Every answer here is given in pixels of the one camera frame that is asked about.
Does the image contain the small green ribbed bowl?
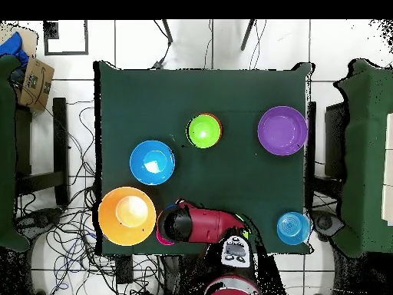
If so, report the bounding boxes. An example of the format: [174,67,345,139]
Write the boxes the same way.
[186,113,223,150]

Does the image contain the orange plastic bowl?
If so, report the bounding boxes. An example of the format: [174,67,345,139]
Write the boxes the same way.
[210,112,224,146]

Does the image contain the small blue plastic bowl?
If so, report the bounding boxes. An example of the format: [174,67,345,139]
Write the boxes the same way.
[276,211,312,246]

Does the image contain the purple plastic bowl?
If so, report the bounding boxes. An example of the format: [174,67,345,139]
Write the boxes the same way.
[256,105,309,157]

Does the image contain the pink plastic cup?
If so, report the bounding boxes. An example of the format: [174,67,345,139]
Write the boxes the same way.
[155,211,175,247]

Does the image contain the large blue plastic bowl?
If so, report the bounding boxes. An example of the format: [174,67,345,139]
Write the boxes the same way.
[129,140,177,186]

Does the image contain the yellow plastic bowl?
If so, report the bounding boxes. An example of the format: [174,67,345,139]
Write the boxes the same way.
[97,186,157,247]

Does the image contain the black power strip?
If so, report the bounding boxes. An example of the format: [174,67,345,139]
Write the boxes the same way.
[114,254,135,286]

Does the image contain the dark green tablecloth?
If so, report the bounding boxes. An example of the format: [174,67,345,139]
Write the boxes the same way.
[93,60,316,257]

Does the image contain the black bench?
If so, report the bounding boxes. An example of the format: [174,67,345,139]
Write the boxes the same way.
[15,97,71,206]

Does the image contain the grey base with black knob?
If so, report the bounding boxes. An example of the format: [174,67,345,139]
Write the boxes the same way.
[18,207,64,230]

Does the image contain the green cloth on side table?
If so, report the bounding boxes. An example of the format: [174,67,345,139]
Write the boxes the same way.
[333,58,393,258]
[0,55,31,252]

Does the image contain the cardboard box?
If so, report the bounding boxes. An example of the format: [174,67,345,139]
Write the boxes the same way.
[0,24,55,111]

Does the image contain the blue cloth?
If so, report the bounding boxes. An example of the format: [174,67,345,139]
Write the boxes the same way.
[0,31,29,67]

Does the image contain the tangled floor cables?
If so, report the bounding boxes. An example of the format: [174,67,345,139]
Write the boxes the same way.
[13,101,163,295]

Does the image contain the black square frame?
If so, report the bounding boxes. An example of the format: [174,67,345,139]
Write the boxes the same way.
[42,20,90,57]

